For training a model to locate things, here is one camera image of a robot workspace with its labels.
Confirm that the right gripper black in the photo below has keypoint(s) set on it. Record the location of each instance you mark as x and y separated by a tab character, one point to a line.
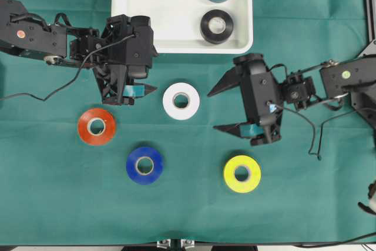
258	135

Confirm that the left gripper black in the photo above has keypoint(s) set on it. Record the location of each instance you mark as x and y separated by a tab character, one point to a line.
116	87

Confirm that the white tape roll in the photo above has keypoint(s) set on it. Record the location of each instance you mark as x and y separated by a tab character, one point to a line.
181	101

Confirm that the black tape roll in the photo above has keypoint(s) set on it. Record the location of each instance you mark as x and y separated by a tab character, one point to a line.
216	26

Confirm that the blue tape roll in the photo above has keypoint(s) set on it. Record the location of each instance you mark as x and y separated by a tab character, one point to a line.
144	165

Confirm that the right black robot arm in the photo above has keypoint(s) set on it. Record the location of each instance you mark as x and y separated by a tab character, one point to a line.
354	78

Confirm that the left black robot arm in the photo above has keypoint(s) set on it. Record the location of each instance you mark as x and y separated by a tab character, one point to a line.
27	35

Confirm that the yellow tape roll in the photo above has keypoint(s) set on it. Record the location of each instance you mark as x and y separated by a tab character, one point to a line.
242	174

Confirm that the white plastic case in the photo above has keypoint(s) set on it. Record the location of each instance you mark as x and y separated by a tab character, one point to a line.
176	24

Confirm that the red tape roll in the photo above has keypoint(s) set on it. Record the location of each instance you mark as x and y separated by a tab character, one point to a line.
96	127

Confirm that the green table cloth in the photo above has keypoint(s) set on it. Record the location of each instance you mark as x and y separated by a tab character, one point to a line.
57	190

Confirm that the metal table clamp brackets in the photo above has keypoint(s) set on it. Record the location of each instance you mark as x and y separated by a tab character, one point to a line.
175	244

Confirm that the white object at edge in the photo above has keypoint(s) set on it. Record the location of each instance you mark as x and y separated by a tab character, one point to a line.
370	208

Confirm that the right wrist camera housing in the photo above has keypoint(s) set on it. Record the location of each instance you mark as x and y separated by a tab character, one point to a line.
259	88

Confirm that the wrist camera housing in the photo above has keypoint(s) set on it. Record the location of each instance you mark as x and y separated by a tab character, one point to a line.
134	38
259	88

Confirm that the left wrist camera housing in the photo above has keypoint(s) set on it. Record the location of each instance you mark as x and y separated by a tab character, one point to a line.
134	38

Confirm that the black aluminium frame rail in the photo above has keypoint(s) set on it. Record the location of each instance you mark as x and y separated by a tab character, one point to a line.
370	4

